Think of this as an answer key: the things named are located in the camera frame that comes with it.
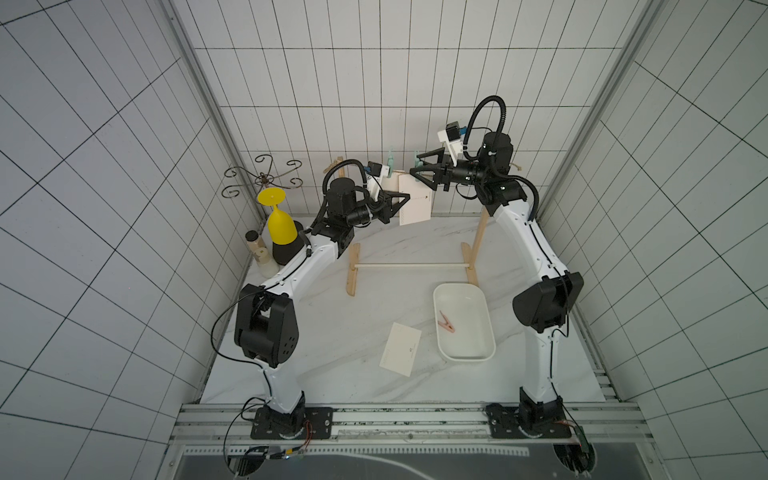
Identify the wooden clothesline stand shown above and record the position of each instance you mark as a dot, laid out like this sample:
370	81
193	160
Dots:
474	252

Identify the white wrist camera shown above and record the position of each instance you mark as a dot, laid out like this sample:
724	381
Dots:
376	174
452	139

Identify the yellow plastic wine glass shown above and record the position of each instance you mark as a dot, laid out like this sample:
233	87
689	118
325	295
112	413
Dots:
279	223

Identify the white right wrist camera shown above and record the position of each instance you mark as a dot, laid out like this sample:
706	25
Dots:
452	139

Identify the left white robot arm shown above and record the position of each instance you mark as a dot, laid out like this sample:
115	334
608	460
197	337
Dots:
266	328

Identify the black wire glass rack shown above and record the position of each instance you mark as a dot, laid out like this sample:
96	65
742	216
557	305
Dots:
263	175

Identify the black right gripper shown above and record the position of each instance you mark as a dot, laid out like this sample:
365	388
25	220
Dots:
445	173

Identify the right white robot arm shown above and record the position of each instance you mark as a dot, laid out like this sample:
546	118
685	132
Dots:
485	134

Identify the white plastic tray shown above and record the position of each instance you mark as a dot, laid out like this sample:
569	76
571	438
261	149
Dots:
466	306

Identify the pink clothespin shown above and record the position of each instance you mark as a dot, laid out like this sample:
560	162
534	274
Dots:
444	322

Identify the small corked glass bottle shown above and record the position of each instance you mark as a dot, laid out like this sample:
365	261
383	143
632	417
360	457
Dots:
266	264

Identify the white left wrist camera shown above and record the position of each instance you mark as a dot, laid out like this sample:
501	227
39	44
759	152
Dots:
376	174

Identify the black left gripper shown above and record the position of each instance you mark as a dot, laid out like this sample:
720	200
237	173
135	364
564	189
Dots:
386	202

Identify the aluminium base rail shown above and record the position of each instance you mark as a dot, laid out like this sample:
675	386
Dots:
412	424

